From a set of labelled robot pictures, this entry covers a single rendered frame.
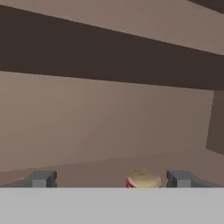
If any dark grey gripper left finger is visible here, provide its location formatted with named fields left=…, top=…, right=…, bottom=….
left=0, top=170, right=58, bottom=188

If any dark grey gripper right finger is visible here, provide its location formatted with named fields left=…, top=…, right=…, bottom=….
left=165, top=170, right=224, bottom=188

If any brown cabinet interior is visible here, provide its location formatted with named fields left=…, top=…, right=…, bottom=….
left=0, top=0, right=224, bottom=188

